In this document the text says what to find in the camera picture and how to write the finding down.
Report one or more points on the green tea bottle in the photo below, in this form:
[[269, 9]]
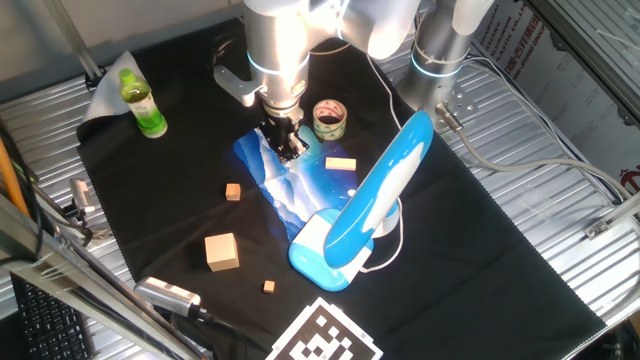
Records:
[[142, 107]]

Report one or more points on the small silver clamped camera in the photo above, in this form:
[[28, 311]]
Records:
[[82, 195]]

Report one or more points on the thin aluminium post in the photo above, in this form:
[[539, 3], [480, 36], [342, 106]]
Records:
[[75, 42]]

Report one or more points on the large wooden cube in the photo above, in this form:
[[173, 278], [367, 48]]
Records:
[[221, 252]]

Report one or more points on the blue and white desk lamp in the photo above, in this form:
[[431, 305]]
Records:
[[380, 185]]

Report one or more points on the light grey cloth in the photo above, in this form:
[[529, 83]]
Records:
[[107, 92]]

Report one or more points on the aluminium frame bar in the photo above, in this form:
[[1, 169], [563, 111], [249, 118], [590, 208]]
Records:
[[75, 280]]

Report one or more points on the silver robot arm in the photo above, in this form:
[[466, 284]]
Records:
[[285, 45]]

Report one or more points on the dark aluminium frame rail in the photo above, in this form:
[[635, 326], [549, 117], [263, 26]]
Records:
[[585, 50]]

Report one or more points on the black table cloth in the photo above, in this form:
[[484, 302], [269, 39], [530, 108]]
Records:
[[475, 260]]

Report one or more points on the black white fiducial marker board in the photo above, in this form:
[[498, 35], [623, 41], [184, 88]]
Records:
[[325, 335]]

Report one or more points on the aluminium corner bracket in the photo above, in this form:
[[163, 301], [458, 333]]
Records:
[[612, 217]]

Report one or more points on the tiny wooden cube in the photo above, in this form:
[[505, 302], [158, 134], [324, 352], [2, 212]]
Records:
[[269, 286]]

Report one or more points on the patterned tape roll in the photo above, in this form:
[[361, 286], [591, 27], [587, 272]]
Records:
[[330, 120]]

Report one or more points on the medium wooden cube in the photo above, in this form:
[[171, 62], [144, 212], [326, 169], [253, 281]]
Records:
[[233, 192]]

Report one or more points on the blue mountain print mat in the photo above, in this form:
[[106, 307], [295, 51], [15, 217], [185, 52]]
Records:
[[300, 190]]

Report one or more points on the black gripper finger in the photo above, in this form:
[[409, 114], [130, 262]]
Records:
[[299, 145], [286, 152]]

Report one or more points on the black keyboard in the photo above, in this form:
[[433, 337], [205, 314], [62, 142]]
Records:
[[50, 325]]

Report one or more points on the white board with red print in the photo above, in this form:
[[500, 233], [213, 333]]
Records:
[[575, 85]]

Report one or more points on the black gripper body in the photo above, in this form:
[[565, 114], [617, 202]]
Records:
[[281, 131]]

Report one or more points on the oblong wooden block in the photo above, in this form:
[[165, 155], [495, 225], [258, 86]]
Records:
[[340, 163]]

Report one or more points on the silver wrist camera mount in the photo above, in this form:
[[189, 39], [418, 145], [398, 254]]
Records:
[[237, 85]]

